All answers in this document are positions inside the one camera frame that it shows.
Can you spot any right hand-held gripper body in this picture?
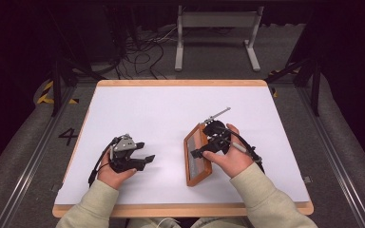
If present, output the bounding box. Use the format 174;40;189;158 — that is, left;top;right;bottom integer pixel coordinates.
202;106;232;155

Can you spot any black metal stand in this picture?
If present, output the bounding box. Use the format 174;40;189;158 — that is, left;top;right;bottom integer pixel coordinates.
48;6;106;117
264;56;323;117

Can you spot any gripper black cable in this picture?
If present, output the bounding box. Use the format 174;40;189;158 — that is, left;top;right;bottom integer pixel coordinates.
87;136;120;188
223;124;266;174

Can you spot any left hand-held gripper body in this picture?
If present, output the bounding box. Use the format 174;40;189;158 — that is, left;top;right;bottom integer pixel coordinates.
108;133;146;174

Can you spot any person's lap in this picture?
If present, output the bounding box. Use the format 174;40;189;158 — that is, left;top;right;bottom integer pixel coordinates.
125;217;252;228

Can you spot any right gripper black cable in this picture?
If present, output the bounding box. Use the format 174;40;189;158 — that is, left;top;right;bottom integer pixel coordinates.
223;124;266;174

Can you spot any wooden picture frame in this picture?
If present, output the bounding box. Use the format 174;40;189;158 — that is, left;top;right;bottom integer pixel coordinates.
183;123;214;188

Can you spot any person's left hand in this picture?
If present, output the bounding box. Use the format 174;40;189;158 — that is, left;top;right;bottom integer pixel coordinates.
97;158;138;190

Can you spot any person's right hand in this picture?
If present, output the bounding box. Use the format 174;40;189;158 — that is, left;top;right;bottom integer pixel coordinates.
202;123;255;179

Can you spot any tangle of floor cables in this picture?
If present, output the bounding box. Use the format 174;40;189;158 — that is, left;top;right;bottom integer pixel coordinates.
113;27;179;80

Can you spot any aluminium floor rail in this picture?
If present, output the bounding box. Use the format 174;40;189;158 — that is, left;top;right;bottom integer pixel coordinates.
298;86;365;228
0;86;77;228

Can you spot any white table sheet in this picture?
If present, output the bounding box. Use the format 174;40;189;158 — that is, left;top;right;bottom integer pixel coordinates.
54;85;311;205

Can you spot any white metal stand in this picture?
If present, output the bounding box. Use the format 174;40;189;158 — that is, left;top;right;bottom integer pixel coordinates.
174;5;265;73

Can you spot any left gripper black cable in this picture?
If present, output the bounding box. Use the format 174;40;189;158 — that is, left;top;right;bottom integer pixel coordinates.
87;136;120;188

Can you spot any yellow black hazard tape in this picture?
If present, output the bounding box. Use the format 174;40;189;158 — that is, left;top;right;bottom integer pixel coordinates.
267;67;299;99
36;80;80;105

